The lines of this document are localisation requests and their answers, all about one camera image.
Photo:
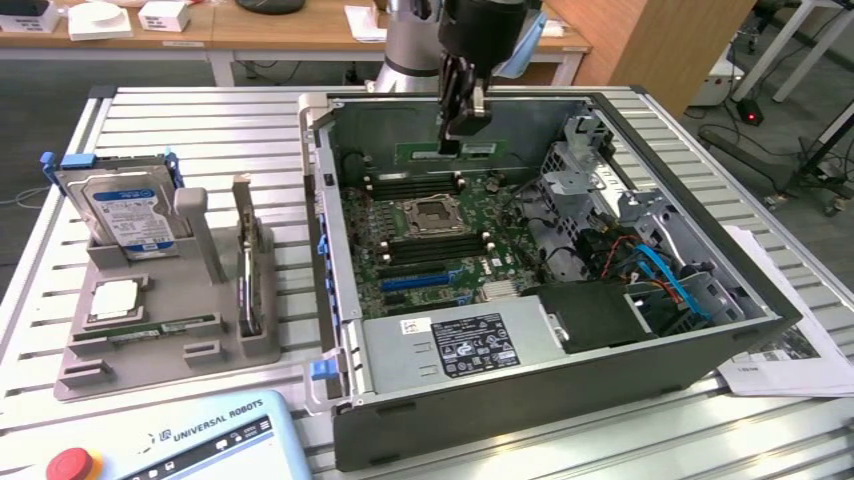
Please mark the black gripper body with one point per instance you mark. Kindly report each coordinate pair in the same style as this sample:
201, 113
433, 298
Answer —
480, 30

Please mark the green RAM stick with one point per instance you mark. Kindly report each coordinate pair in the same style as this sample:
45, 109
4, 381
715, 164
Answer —
142, 332
483, 149

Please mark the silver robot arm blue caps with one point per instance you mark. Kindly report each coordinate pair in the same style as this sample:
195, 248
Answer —
409, 45

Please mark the RAM slot white clips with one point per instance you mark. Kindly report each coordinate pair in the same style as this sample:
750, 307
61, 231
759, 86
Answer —
420, 187
433, 240
420, 176
433, 252

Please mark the white paper stack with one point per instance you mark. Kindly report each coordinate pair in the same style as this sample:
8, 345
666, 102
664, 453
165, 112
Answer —
363, 22

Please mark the silver perforated drive cage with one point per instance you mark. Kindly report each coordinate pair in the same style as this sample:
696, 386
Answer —
567, 190

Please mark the silver CPU socket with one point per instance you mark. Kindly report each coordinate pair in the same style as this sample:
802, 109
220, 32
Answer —
432, 214

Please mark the green motherboard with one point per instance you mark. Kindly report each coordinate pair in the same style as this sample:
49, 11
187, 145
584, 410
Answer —
493, 220

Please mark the wooden cabinet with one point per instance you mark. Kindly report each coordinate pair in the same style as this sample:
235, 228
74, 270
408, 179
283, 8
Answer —
640, 50

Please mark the black round object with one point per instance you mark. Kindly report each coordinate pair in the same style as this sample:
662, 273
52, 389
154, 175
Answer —
269, 6

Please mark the long black expansion slot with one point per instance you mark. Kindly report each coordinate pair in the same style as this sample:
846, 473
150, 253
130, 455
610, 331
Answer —
409, 272

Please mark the white floor box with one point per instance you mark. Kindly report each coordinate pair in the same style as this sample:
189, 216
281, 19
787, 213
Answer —
716, 85

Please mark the blue expansion slot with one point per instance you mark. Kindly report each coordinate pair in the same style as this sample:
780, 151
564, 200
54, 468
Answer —
413, 282

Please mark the blue card retainer bar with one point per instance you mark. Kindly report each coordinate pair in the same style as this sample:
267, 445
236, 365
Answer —
321, 250

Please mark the silver chipset heatsink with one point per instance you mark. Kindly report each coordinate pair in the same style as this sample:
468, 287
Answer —
500, 291

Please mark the black box red light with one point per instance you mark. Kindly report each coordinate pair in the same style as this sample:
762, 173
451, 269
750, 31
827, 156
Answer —
751, 112

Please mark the white labelled cardboard box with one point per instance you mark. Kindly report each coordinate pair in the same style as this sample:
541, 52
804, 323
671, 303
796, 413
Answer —
165, 19
29, 22

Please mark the silver disk bay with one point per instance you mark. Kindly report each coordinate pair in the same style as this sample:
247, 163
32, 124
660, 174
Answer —
707, 295

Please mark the grey power supply unit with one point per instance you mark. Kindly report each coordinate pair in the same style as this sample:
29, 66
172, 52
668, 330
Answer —
400, 360

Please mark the black wheeled stand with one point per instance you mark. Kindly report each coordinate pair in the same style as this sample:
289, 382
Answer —
827, 170

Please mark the white box round dish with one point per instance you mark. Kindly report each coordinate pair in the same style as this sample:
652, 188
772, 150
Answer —
100, 20

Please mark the hard disk blue label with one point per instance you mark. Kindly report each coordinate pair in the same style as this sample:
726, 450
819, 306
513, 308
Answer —
133, 220

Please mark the blue case latch tab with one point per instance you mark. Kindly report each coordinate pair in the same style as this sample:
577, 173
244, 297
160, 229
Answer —
321, 372

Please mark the blue disk caddy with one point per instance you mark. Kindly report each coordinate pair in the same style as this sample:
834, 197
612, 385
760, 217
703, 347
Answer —
74, 161

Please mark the grey parts rack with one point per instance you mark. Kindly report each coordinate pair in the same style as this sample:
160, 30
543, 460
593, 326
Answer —
180, 305

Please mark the black open PC case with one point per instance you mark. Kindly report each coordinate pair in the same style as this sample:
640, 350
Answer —
533, 420

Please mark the silver CPU chip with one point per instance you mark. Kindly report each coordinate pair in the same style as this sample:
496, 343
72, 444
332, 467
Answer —
113, 300

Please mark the printed paper sheets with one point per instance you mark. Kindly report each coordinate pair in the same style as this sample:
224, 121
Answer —
787, 370

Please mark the light blue teach pendant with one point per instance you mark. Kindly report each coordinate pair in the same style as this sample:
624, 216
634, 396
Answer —
200, 440

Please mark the red emergency stop button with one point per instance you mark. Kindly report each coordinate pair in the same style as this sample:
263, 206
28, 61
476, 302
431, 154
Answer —
69, 465

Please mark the wooden desk white frame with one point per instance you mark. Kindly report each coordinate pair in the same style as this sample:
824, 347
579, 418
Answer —
300, 30

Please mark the white table frame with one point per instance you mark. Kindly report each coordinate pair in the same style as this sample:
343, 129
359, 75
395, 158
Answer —
787, 55

